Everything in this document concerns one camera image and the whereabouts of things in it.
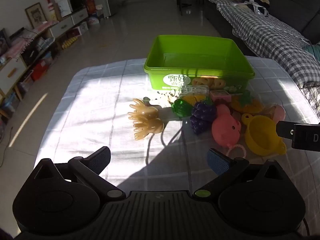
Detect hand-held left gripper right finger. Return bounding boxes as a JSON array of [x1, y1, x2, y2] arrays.
[[192, 148, 289, 200]]

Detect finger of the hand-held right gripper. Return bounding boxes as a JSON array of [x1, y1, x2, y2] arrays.
[[276, 121, 295, 140]]

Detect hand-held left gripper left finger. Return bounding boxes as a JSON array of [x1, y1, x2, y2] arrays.
[[34, 146, 127, 202]]

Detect pink toy egg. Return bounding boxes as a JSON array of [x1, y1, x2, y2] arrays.
[[271, 104, 286, 123]]

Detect yellow toy pot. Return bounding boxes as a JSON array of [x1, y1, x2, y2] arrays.
[[241, 113, 287, 157]]

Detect pink toy pig with cord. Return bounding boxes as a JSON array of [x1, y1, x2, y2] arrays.
[[212, 104, 247, 159]]

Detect orange toy pumpkin green leaves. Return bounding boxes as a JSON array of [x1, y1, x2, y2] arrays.
[[230, 89, 264, 114]]

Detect purple toy grapes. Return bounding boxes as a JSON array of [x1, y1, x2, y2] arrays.
[[189, 101, 217, 135]]

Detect green plastic storage box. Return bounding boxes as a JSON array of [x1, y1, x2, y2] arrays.
[[144, 35, 255, 92]]

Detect grey checked tablecloth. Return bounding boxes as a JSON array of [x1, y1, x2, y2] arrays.
[[34, 56, 320, 205]]

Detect tan rubber toy hand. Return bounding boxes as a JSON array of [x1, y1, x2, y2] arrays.
[[127, 99, 160, 121], [132, 117, 165, 141]]

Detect small pink toy box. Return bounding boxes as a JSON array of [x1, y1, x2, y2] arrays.
[[209, 89, 231, 103]]

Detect green translucent toy fruit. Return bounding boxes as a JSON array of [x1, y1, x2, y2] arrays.
[[171, 98, 193, 117]]

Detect clear plastic toy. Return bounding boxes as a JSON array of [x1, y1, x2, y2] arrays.
[[179, 85, 210, 95]]

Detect teal cushion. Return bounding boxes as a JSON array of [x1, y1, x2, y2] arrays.
[[304, 44, 320, 61]]

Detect dark sofa with checkered blanket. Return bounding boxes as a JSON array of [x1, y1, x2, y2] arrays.
[[205, 0, 320, 118]]

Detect red storage box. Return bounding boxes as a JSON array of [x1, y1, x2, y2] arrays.
[[31, 60, 51, 81]]

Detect row of yellow bottles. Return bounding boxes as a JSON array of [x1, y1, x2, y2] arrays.
[[61, 36, 78, 50]]

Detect dark grey sofa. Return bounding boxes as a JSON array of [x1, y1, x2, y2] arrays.
[[205, 0, 320, 58]]

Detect black garment with white ribbon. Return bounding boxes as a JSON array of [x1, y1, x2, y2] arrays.
[[240, 0, 270, 16]]

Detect white round printed bag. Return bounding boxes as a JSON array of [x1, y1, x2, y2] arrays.
[[87, 15, 101, 28]]

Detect white drawer cabinet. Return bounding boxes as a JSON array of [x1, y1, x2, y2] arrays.
[[49, 7, 89, 40]]

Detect pink lace cloth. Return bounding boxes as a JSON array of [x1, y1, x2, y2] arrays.
[[5, 21, 55, 60]]

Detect red gift box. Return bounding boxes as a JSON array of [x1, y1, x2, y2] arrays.
[[85, 0, 97, 13]]

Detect framed picture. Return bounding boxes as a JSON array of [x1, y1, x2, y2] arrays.
[[25, 2, 46, 29]]

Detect white microwave oven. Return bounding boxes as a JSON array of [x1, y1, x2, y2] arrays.
[[54, 0, 86, 18]]

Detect white cabinet with wooden handles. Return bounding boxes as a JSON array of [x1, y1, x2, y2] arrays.
[[0, 57, 28, 96]]

